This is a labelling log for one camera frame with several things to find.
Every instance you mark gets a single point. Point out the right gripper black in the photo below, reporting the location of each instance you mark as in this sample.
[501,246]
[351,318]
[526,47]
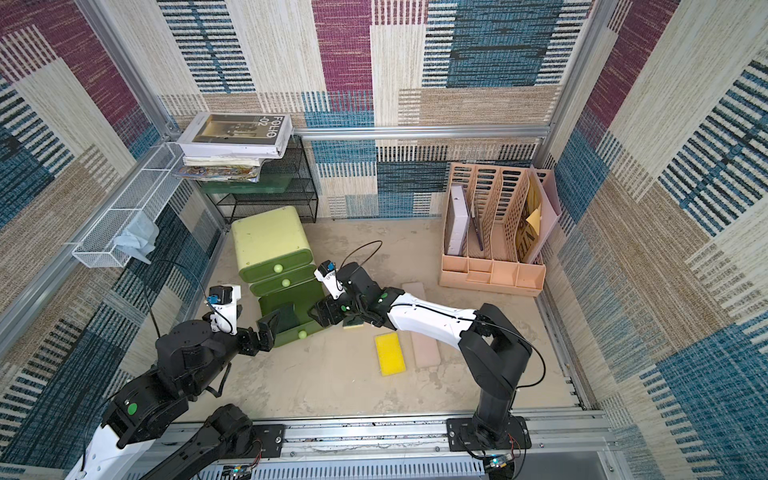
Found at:
[335,308]

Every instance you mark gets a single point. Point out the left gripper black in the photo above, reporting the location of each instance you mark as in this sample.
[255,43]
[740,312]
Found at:
[250,344]

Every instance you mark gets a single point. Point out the green bottom drawer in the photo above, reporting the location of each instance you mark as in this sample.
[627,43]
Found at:
[304,296]

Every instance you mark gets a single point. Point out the green drawer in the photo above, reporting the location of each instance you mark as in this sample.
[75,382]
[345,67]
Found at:
[256,264]
[304,296]
[283,281]

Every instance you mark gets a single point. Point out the green top drawer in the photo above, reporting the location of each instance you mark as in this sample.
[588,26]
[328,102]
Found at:
[256,264]

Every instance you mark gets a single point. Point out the green three-drawer cabinet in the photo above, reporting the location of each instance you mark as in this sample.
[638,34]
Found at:
[275,229]

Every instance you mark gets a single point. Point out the yellow sponge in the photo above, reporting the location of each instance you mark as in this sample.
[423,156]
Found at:
[353,322]
[389,353]

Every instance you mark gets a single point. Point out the pink sponge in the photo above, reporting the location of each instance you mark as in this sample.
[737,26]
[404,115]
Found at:
[426,351]
[415,289]

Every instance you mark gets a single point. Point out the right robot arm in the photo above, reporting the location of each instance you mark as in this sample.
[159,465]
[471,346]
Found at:
[495,352]

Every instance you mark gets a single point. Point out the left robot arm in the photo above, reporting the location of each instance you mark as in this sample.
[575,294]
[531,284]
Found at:
[139,414]

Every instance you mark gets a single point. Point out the dark green sponge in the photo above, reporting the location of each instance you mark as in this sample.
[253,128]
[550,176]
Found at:
[286,318]

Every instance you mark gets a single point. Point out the green tray on shelf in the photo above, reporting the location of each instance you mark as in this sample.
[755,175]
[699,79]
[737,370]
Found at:
[270,184]

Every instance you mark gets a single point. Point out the crumpled white cloth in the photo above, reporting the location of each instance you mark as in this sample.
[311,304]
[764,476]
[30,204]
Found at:
[138,239]

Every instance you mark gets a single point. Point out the white book in organizer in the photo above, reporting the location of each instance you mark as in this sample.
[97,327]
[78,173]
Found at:
[457,221]

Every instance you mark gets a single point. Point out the stack of magazines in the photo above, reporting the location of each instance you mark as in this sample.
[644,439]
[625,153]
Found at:
[220,169]

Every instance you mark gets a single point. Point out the pink desk file organizer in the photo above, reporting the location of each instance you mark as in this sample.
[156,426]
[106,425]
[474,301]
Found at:
[489,262]

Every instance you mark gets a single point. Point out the large white book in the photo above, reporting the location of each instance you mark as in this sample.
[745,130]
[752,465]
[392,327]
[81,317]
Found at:
[237,135]

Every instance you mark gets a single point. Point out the yellow brown magazine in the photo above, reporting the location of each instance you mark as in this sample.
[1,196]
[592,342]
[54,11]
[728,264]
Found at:
[530,222]

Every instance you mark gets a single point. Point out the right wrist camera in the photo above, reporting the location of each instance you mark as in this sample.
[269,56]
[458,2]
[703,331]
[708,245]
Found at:
[326,273]

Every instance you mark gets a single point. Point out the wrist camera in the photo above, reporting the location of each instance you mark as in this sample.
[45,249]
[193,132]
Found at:
[326,273]
[224,310]

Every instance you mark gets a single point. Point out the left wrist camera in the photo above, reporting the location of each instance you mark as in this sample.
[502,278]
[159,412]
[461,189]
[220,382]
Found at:
[224,310]

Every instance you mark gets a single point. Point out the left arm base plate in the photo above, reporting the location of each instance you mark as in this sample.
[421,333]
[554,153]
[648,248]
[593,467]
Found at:
[266,441]

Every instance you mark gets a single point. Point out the black wire shelf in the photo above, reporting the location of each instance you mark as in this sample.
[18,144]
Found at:
[302,192]

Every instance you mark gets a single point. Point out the aluminium front rail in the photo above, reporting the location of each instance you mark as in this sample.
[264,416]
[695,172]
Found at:
[566,443]

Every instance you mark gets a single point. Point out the white wire basket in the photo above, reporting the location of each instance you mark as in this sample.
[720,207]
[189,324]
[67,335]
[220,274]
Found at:
[148,190]

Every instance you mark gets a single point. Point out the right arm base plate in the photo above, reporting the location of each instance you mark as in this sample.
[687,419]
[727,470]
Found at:
[464,435]

